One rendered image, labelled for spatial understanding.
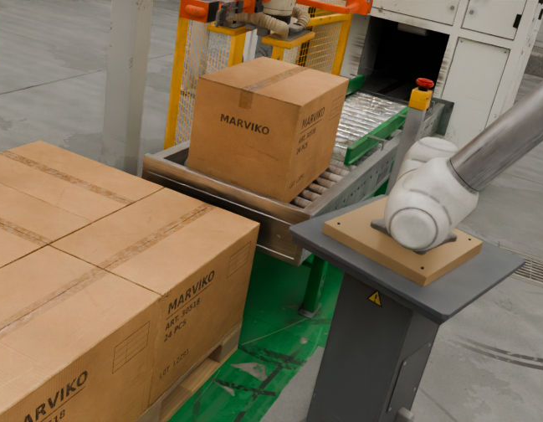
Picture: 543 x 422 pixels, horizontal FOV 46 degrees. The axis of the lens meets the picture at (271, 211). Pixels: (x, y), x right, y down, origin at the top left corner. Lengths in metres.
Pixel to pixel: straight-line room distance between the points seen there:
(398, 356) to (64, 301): 0.90
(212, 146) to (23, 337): 1.09
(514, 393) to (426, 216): 1.44
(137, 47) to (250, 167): 1.22
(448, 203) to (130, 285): 0.86
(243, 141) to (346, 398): 0.95
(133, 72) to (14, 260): 1.68
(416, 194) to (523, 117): 0.28
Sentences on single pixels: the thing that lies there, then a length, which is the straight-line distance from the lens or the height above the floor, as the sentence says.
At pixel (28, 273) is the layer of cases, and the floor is 0.54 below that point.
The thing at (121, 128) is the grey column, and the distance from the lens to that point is 3.47.
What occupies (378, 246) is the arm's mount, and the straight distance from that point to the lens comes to 1.72.
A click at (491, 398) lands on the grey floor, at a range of 2.71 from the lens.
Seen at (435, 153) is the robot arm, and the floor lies 1.04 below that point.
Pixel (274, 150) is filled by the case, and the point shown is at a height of 0.77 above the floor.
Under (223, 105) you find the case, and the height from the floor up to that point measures 0.87.
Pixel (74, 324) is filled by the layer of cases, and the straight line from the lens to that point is 1.65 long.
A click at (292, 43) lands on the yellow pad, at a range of 2.14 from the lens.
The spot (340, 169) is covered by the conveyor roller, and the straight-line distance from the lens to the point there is 2.89.
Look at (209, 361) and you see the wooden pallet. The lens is 2.41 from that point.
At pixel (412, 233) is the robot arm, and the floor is 0.92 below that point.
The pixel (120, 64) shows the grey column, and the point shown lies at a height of 0.70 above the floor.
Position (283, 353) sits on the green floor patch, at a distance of 2.55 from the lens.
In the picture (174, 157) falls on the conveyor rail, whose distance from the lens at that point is 2.61.
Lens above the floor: 1.51
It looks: 24 degrees down
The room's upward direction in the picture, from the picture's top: 11 degrees clockwise
